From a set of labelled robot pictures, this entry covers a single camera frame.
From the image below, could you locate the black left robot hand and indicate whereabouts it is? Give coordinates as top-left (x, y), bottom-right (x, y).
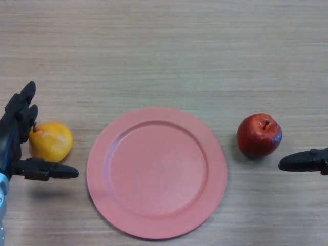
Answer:
top-left (0, 81), bottom-right (79, 182)

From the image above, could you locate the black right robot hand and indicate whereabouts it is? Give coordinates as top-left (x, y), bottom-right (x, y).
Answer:
top-left (278, 147), bottom-right (328, 176)

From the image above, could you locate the yellow pear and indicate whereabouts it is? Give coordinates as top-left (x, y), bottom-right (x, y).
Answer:
top-left (28, 121), bottom-right (74, 163)

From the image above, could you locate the pink round plate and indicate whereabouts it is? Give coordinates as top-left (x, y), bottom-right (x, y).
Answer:
top-left (86, 107), bottom-right (228, 240)

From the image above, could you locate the red apple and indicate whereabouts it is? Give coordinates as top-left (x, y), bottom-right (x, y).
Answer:
top-left (237, 113), bottom-right (283, 158)

